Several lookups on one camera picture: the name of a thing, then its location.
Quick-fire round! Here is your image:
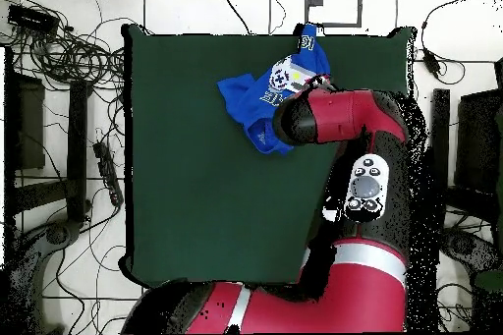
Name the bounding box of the black floor stand base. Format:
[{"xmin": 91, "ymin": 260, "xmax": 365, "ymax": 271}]
[
  {"xmin": 0, "ymin": 218, "xmax": 82, "ymax": 334},
  {"xmin": 439, "ymin": 226, "xmax": 503, "ymax": 275}
]

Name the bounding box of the blue printed t-shirt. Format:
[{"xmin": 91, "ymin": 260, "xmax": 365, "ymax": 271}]
[{"xmin": 216, "ymin": 23, "xmax": 332, "ymax": 156}]

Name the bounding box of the black power adapter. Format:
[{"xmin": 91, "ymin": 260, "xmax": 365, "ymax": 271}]
[{"xmin": 421, "ymin": 47, "xmax": 441, "ymax": 77}]

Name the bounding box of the grey square floor frame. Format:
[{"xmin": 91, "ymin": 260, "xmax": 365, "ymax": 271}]
[{"xmin": 304, "ymin": 0, "xmax": 363, "ymax": 28}]

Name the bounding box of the black electronics box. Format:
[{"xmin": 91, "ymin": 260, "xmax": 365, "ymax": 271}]
[{"xmin": 7, "ymin": 3, "xmax": 61, "ymax": 35}]

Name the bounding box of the black floor cable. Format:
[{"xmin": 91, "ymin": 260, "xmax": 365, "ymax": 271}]
[
  {"xmin": 267, "ymin": 0, "xmax": 288, "ymax": 35},
  {"xmin": 211, "ymin": 0, "xmax": 252, "ymax": 35}
]

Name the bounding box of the black metal frame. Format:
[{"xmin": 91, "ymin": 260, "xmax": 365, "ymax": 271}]
[
  {"xmin": 3, "ymin": 46, "xmax": 93, "ymax": 226},
  {"xmin": 425, "ymin": 57, "xmax": 503, "ymax": 230}
]

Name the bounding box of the dark green table cloth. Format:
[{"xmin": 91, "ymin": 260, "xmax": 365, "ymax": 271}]
[{"xmin": 121, "ymin": 23, "xmax": 417, "ymax": 289}]

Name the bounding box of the black power strip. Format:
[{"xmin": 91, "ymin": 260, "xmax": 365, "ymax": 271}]
[{"xmin": 92, "ymin": 140, "xmax": 125, "ymax": 207}]

